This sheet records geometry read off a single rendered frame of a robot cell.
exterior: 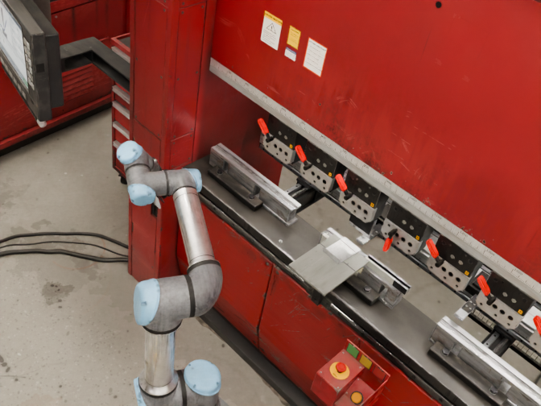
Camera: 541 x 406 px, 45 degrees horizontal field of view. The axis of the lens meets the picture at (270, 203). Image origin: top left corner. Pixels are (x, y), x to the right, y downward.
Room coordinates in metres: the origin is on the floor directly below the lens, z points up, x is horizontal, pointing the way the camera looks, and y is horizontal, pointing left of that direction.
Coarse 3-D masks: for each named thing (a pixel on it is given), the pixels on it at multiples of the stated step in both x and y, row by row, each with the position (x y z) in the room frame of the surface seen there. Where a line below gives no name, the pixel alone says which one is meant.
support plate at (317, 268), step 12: (324, 240) 1.79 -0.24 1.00; (336, 240) 1.81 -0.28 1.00; (312, 252) 1.72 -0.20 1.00; (300, 264) 1.64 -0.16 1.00; (312, 264) 1.65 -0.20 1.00; (324, 264) 1.67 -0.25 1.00; (336, 264) 1.68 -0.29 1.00; (348, 264) 1.69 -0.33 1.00; (360, 264) 1.70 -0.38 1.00; (300, 276) 1.59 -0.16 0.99; (312, 276) 1.60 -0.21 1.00; (324, 276) 1.61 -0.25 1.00; (336, 276) 1.62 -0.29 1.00; (348, 276) 1.63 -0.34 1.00; (324, 288) 1.55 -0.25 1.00
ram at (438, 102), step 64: (256, 0) 2.16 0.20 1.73; (320, 0) 1.99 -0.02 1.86; (384, 0) 1.86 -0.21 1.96; (448, 0) 1.74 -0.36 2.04; (512, 0) 1.64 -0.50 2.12; (256, 64) 2.13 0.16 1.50; (384, 64) 1.82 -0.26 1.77; (448, 64) 1.70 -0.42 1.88; (512, 64) 1.60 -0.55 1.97; (320, 128) 1.92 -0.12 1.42; (384, 128) 1.78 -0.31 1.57; (448, 128) 1.66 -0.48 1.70; (512, 128) 1.56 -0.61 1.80; (384, 192) 1.73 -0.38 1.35; (448, 192) 1.61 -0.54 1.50; (512, 192) 1.51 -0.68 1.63; (512, 256) 1.45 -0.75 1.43
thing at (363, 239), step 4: (388, 204) 2.06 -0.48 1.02; (384, 208) 2.01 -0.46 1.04; (388, 208) 2.02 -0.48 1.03; (384, 212) 1.99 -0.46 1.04; (380, 216) 1.96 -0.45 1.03; (384, 216) 1.96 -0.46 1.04; (380, 220) 1.95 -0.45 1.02; (384, 220) 1.95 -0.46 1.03; (376, 224) 1.96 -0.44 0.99; (380, 224) 1.95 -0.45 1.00; (376, 228) 1.92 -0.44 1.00; (380, 228) 1.92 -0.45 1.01; (376, 232) 1.89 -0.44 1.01; (380, 232) 1.90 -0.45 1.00; (364, 236) 1.86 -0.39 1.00; (372, 236) 1.87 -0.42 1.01; (356, 240) 1.83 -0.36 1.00; (360, 240) 1.83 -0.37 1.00; (364, 240) 1.83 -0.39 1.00; (368, 240) 1.84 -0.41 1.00; (364, 244) 1.82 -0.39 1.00
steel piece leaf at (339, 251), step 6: (330, 246) 1.76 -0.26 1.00; (336, 246) 1.77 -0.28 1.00; (342, 246) 1.78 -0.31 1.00; (348, 246) 1.78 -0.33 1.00; (324, 252) 1.73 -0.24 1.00; (330, 252) 1.71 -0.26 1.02; (336, 252) 1.74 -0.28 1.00; (342, 252) 1.75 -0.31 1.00; (348, 252) 1.75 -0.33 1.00; (354, 252) 1.76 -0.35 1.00; (336, 258) 1.69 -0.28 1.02; (342, 258) 1.72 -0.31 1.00; (348, 258) 1.72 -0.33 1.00
